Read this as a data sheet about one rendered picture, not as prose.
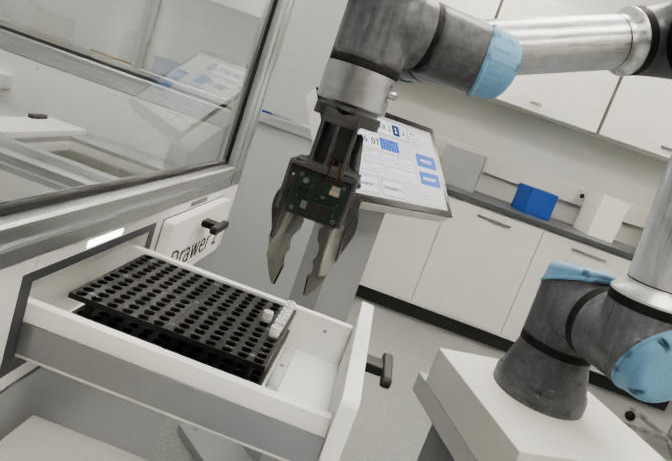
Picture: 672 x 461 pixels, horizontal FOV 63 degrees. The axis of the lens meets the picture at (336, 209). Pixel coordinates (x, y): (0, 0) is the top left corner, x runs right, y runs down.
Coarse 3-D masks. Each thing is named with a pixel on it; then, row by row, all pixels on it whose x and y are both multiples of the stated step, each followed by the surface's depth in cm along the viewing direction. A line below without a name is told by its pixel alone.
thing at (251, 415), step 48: (48, 288) 61; (240, 288) 78; (48, 336) 55; (96, 336) 54; (288, 336) 78; (336, 336) 77; (96, 384) 55; (144, 384) 54; (192, 384) 54; (240, 384) 54; (288, 384) 68; (240, 432) 54; (288, 432) 53
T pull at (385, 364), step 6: (384, 354) 67; (390, 354) 68; (366, 360) 64; (372, 360) 65; (378, 360) 65; (384, 360) 66; (390, 360) 66; (366, 366) 64; (372, 366) 64; (378, 366) 64; (384, 366) 64; (390, 366) 64; (372, 372) 64; (378, 372) 64; (384, 372) 62; (390, 372) 63; (384, 378) 61; (390, 378) 62; (384, 384) 61; (390, 384) 61
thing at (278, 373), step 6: (288, 348) 75; (282, 354) 72; (288, 354) 73; (282, 360) 71; (288, 360) 71; (276, 366) 69; (282, 366) 69; (288, 366) 72; (276, 372) 67; (282, 372) 68; (270, 378) 66; (276, 378) 66; (282, 378) 67; (270, 384) 64; (276, 384) 65; (276, 390) 64
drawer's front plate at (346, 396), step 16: (368, 304) 78; (368, 320) 72; (352, 336) 71; (368, 336) 67; (352, 352) 61; (352, 368) 57; (336, 384) 68; (352, 384) 54; (336, 400) 57; (352, 400) 51; (336, 416) 51; (352, 416) 51; (336, 432) 51; (336, 448) 51
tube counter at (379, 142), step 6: (372, 138) 156; (378, 138) 158; (384, 138) 160; (372, 144) 155; (378, 144) 157; (384, 144) 159; (390, 144) 161; (396, 144) 164; (402, 144) 166; (384, 150) 158; (390, 150) 160; (396, 150) 163; (402, 150) 165; (408, 150) 167; (408, 156) 166
